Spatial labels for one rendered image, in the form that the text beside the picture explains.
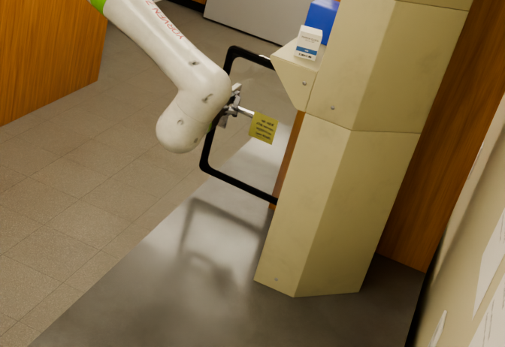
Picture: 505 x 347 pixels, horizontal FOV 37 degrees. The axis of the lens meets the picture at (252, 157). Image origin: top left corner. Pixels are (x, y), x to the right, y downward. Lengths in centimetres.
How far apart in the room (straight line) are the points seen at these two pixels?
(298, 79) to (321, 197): 28
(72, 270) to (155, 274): 156
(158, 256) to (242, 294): 23
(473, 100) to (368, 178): 38
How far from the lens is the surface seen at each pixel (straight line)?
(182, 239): 198
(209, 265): 191
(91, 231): 363
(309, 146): 171
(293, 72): 167
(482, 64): 197
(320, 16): 185
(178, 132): 169
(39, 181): 396
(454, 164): 205
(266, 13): 690
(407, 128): 176
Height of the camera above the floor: 202
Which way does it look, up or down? 26 degrees down
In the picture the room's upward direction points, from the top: 16 degrees clockwise
